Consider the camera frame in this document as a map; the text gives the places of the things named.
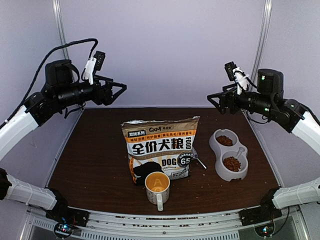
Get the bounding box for metal spoon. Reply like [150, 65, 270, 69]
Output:
[191, 147, 207, 170]

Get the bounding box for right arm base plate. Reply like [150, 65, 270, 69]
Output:
[238, 206, 282, 227]

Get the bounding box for white mug yellow inside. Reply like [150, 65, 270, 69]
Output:
[144, 171, 171, 212]

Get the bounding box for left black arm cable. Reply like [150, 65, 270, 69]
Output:
[0, 38, 99, 126]

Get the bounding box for left aluminium corner post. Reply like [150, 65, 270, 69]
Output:
[52, 0, 67, 45]

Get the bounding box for aluminium front rail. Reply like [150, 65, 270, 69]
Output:
[19, 194, 312, 240]

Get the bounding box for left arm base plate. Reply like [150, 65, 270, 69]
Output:
[44, 207, 90, 227]

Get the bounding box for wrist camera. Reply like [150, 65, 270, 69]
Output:
[81, 51, 106, 85]
[224, 61, 249, 95]

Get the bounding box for circuit board with leds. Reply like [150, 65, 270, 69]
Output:
[254, 222, 275, 238]
[53, 223, 75, 239]

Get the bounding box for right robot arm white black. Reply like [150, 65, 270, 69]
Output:
[207, 68, 320, 221]

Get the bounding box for right circuit board with leds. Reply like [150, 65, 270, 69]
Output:
[254, 222, 275, 238]

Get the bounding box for right aluminium corner post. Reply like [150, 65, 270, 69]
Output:
[252, 0, 273, 75]

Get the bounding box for brown dog food bag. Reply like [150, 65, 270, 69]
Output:
[121, 116, 200, 185]

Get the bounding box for aluminium corner post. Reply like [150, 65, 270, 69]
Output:
[252, 0, 273, 75]
[52, 0, 67, 45]

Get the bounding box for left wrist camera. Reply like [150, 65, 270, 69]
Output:
[81, 51, 106, 85]

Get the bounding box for white double pet bowl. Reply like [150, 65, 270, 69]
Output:
[209, 129, 249, 182]

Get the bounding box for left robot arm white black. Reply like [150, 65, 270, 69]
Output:
[0, 58, 127, 222]

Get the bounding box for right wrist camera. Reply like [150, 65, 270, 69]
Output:
[224, 61, 249, 95]

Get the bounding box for left circuit board with leds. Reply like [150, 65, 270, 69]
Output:
[53, 223, 75, 239]

